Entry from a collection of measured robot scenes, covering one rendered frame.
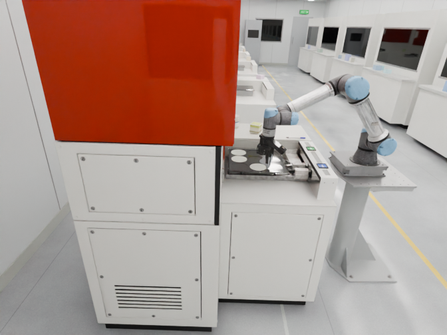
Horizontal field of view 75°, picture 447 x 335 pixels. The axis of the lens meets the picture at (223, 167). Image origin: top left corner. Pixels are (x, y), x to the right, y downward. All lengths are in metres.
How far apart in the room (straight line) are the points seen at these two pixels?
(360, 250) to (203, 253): 1.45
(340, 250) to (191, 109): 1.70
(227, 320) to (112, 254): 0.87
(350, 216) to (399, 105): 4.35
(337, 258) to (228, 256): 1.00
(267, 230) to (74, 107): 1.13
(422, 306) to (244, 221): 1.44
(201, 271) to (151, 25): 1.16
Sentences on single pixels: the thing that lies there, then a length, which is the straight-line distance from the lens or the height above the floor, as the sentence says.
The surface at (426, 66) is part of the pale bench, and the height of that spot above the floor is 1.13.
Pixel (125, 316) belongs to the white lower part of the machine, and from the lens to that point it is 1.97.
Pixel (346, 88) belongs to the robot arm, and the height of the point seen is 1.39.
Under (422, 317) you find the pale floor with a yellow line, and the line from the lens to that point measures 2.50.
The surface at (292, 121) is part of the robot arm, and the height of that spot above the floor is 1.21.
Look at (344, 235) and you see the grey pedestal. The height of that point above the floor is 0.31.
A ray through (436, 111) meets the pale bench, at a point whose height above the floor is 0.60.
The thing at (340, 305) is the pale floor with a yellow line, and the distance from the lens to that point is 2.32.
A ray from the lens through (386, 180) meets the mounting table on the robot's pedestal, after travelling 2.13.
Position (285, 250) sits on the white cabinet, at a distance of 1.81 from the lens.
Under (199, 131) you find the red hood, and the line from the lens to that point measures 1.20.
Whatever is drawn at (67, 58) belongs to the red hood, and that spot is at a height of 1.55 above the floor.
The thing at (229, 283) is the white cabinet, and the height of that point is 0.22.
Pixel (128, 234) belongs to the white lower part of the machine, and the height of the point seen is 0.75.
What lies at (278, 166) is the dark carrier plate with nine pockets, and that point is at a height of 0.90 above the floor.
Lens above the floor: 1.68
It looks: 26 degrees down
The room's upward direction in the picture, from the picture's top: 2 degrees clockwise
